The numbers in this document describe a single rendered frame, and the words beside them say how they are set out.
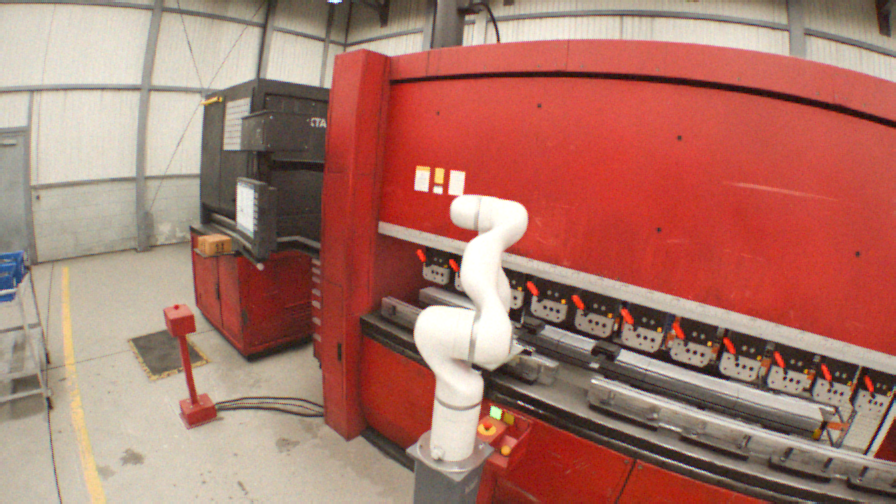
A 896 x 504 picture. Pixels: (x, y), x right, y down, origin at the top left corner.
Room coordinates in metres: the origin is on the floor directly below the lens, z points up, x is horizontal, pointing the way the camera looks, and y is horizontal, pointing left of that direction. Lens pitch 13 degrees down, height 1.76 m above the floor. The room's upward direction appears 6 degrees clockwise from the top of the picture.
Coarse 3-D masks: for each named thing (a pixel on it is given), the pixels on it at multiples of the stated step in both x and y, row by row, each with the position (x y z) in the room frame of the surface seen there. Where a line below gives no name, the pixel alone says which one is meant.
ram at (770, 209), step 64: (448, 128) 1.85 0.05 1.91; (512, 128) 1.65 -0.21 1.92; (576, 128) 1.48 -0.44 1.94; (640, 128) 1.33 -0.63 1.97; (704, 128) 1.19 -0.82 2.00; (768, 128) 1.05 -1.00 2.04; (832, 128) 0.91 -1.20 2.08; (384, 192) 2.09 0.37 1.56; (512, 192) 1.63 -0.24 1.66; (576, 192) 1.46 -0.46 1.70; (640, 192) 1.32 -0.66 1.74; (704, 192) 1.18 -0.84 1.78; (768, 192) 1.04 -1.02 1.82; (832, 192) 0.90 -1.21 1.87; (576, 256) 1.44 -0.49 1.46; (640, 256) 1.29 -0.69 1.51; (704, 256) 1.15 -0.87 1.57; (768, 256) 1.01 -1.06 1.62; (832, 256) 0.87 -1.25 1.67; (704, 320) 1.12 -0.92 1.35; (768, 320) 0.98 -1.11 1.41; (832, 320) 0.83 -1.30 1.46
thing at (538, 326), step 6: (528, 318) 1.83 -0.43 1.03; (522, 324) 1.78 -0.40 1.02; (528, 324) 1.77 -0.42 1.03; (534, 324) 1.76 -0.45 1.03; (540, 324) 1.79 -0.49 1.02; (522, 330) 1.74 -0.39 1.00; (528, 330) 1.76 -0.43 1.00; (534, 330) 1.74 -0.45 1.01; (540, 330) 1.77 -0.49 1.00; (516, 336) 1.67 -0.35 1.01
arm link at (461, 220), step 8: (456, 200) 1.15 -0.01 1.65; (464, 200) 1.14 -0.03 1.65; (472, 200) 1.14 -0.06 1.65; (480, 200) 1.14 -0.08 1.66; (456, 208) 1.13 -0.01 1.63; (464, 208) 1.12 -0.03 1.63; (472, 208) 1.12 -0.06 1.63; (456, 216) 1.13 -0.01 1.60; (464, 216) 1.12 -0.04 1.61; (472, 216) 1.12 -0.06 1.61; (456, 224) 1.15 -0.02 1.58; (464, 224) 1.13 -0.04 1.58; (472, 224) 1.12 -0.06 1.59; (480, 232) 1.32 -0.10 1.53
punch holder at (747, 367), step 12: (732, 336) 1.05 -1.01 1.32; (744, 336) 1.02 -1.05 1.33; (756, 336) 0.99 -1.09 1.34; (744, 348) 1.01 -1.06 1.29; (756, 348) 0.98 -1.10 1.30; (720, 360) 1.11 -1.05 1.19; (732, 360) 1.03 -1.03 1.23; (744, 360) 1.00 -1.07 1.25; (756, 360) 0.97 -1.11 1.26; (732, 372) 1.02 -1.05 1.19; (744, 372) 0.99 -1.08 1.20; (756, 372) 0.96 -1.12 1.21
